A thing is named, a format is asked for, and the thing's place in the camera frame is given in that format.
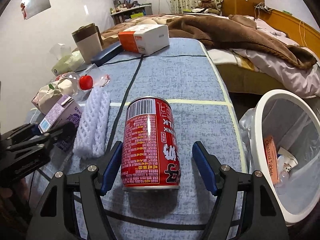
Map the white foam net sleeve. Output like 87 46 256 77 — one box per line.
73 87 111 159

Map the pale pink bed sheet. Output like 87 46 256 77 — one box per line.
207 17 320 99

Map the brown teddy bear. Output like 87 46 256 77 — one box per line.
196 0 221 15

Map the black cable on table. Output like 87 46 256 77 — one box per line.
75 54 208 230

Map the wooden bed with headboard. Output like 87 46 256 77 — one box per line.
207 8 320 95

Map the beige brown tumbler cup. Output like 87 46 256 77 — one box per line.
72 23 103 64

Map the white round trash bin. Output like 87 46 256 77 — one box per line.
239 89 319 225

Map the shelf with clutter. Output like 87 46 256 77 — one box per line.
110 0 153 25

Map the crumpled printed paper trash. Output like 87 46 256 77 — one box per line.
277 147 298 182

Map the red milk drink can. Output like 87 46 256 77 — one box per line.
121 96 181 191

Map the orange tablet box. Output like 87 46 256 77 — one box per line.
264 135 279 185

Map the purple milk carton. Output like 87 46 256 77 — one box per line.
38 95 82 152

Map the dark blue glasses case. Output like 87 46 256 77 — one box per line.
91 41 123 67

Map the blue patterned table cloth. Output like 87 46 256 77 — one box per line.
24 37 249 240

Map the yellow green tissue pack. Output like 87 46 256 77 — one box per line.
49 43 84 76

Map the clear plastic bottle red cap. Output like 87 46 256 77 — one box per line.
55 64 110 97

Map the brown fleece blanket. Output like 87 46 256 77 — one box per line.
101 14 317 70

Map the orange white carton box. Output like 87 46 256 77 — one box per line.
118 24 170 55

